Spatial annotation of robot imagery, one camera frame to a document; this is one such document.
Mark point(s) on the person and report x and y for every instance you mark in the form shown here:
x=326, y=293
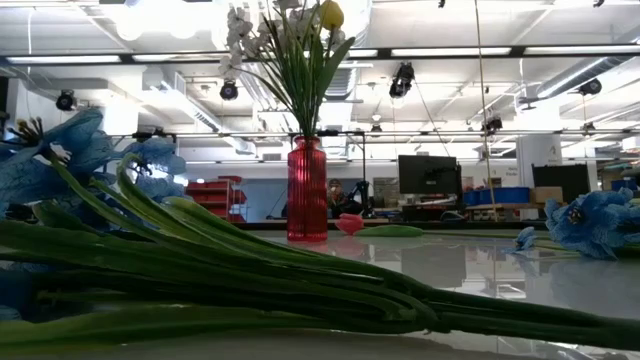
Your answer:
x=336, y=197

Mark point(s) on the ceiling light strip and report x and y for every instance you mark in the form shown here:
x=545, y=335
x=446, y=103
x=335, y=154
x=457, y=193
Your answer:
x=450, y=51
x=60, y=59
x=580, y=49

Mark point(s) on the red storage shelf rack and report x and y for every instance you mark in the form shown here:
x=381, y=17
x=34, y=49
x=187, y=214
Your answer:
x=210, y=192

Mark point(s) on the black background robot arm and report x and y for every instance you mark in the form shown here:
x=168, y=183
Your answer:
x=361, y=192

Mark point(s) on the white artificial flower bunch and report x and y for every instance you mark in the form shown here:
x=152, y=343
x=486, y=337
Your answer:
x=300, y=85

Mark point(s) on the brown cardboard box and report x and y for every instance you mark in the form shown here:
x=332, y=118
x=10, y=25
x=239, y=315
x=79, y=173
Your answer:
x=546, y=194

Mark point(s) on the yellow artificial tulip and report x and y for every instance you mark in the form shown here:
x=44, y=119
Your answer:
x=331, y=14

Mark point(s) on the silver ventilation duct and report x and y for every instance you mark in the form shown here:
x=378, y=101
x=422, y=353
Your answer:
x=575, y=80

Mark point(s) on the black aluminium table frame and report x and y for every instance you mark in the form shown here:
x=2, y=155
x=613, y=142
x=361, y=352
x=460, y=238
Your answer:
x=270, y=225

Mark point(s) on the red artificial tulip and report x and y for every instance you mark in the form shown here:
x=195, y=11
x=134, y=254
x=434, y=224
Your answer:
x=350, y=223

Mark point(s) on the blue storage bins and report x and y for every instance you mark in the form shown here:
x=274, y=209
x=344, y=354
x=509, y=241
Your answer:
x=500, y=195

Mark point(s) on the black computer monitor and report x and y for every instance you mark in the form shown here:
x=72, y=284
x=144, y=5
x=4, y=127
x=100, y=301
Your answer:
x=427, y=175
x=560, y=182

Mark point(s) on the black ceiling spot fixture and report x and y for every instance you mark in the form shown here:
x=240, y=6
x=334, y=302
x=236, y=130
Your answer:
x=591, y=86
x=66, y=101
x=229, y=91
x=402, y=80
x=492, y=125

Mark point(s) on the blue artificial flower bunch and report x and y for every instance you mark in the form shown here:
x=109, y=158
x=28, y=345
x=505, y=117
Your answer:
x=200, y=270
x=590, y=225

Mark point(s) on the red ribbed glass vase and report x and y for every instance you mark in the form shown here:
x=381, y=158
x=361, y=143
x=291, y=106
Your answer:
x=307, y=190

